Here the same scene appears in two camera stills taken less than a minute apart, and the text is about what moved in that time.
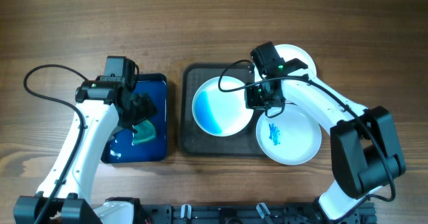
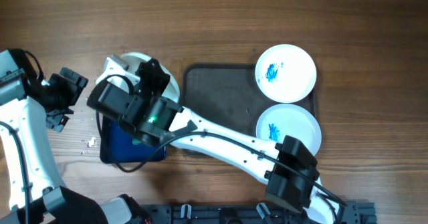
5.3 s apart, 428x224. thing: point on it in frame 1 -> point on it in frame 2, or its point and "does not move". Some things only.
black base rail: [249, 213] does not move
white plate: [219, 113] -> [134, 59]
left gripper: [144, 108] -> [72, 91]
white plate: [291, 138] does not move
